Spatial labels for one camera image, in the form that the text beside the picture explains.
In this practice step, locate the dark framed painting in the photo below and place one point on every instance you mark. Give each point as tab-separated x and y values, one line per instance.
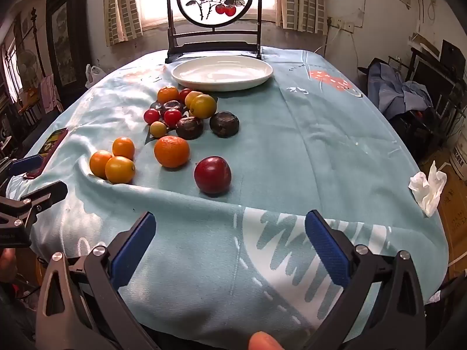
64	43

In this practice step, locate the electric fan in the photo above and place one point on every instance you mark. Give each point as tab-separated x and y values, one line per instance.
27	65

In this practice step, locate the white oval plate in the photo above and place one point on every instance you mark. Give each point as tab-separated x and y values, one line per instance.
222	73

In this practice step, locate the yellow tomato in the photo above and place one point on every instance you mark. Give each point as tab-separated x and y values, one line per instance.
203	105
189	97

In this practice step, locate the blue crumpled cloth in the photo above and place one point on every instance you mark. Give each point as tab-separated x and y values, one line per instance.
394	91

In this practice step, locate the person's right hand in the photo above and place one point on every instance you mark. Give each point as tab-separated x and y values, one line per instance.
264	342

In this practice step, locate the white wall socket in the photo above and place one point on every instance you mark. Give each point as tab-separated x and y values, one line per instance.
343	25

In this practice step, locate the small orange mandarin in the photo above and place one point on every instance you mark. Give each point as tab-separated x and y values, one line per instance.
168	94

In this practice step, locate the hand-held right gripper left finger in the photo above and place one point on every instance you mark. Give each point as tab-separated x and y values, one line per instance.
133	248

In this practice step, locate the white plastic bag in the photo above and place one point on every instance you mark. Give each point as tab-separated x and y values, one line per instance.
95	74

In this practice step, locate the red cherry tomato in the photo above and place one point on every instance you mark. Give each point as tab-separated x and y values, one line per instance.
172	117
183	94
150	116

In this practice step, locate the white plastic bucket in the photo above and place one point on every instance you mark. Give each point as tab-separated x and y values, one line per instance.
460	153

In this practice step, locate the dark purple passion fruit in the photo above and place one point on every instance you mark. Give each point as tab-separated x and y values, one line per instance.
189	128
224	124

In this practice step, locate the checked beige curtain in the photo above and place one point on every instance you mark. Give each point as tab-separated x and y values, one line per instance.
301	0
122	7

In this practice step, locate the person's left hand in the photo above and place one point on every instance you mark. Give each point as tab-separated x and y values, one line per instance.
6	264

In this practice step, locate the large orange mandarin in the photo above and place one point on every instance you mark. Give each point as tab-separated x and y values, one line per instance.
171	151

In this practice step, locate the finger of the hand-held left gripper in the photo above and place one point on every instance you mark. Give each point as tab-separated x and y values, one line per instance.
47	193
25	163

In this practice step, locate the pink hanging cloth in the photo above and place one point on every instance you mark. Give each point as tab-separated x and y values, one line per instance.
49	94

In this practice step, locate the orange tomato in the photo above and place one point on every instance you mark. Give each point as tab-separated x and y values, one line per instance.
119	170
98	163
123	147

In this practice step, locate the dark red plum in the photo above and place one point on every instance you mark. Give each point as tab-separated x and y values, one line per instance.
212	174

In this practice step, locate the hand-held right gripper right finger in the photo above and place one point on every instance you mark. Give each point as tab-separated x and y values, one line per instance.
328	248

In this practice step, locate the small yellow-green tomato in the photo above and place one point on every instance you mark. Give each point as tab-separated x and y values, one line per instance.
158	129

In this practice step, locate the black monitor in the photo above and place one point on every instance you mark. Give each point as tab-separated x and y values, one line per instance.
434	80

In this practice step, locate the dark brown tomato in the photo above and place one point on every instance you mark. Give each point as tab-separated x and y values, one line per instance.
174	105

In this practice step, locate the smartphone in red case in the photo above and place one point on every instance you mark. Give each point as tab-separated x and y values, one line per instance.
54	140

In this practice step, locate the bright window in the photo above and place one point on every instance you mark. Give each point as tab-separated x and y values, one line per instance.
153	0

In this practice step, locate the light blue printed tablecloth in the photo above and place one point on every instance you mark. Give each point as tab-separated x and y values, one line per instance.
292	153

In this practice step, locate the crumpled white tissue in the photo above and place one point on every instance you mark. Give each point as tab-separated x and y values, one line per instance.
427	189

